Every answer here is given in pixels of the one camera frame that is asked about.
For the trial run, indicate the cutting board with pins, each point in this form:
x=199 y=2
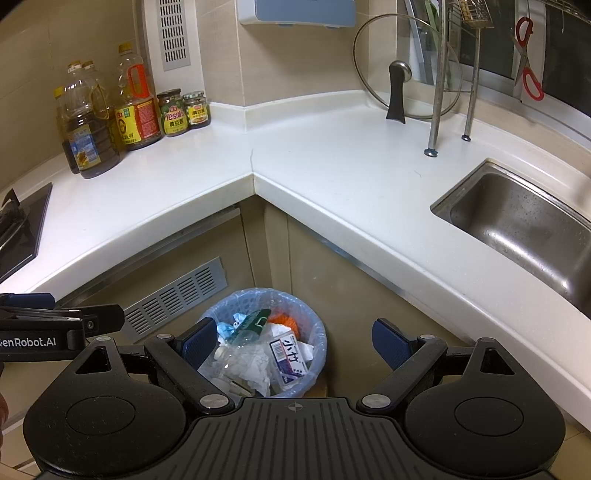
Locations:
x=431 y=41

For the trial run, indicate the black gas stove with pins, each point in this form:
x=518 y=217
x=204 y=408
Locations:
x=23 y=230

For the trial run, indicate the blue wall-mounted organizer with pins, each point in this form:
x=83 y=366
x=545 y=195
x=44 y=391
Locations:
x=295 y=11

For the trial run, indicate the metal dish rack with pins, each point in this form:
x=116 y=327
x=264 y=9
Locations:
x=438 y=92

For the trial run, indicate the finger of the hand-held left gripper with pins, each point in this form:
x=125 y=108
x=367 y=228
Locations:
x=27 y=301
x=101 y=318

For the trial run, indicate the small yellow-label jar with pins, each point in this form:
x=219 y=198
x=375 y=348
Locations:
x=197 y=110

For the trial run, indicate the beige kitchen cabinet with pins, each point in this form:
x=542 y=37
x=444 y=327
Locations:
x=277 y=249

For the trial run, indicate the stainless steel sink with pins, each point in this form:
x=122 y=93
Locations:
x=517 y=221

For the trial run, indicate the clear oil bottle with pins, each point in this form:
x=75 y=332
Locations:
x=74 y=69

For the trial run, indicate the dark glass window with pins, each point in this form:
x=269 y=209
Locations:
x=568 y=46

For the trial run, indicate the clear plastic packaging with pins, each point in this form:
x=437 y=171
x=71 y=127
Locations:
x=240 y=374

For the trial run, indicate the glass pot lid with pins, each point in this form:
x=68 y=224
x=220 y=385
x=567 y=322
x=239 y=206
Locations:
x=397 y=92

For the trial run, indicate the silver wall vent panel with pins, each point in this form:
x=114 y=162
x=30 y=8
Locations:
x=173 y=37

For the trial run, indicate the silver cabinet vent grille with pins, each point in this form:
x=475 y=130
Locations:
x=184 y=286

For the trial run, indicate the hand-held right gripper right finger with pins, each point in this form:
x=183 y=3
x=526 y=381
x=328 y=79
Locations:
x=390 y=344

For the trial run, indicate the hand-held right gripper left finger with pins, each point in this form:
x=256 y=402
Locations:
x=201 y=344

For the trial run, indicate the large dark oil bottle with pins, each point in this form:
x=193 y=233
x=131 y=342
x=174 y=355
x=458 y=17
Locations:
x=90 y=152

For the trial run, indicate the large yellow-label jar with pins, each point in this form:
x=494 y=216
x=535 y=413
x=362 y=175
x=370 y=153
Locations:
x=173 y=115

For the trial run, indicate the plastic bottle green label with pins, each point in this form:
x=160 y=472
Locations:
x=249 y=323

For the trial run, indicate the blue plastic waste basket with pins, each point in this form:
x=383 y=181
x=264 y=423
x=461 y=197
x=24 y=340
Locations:
x=318 y=350

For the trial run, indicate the white box blue print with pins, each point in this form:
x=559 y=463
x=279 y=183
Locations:
x=288 y=355

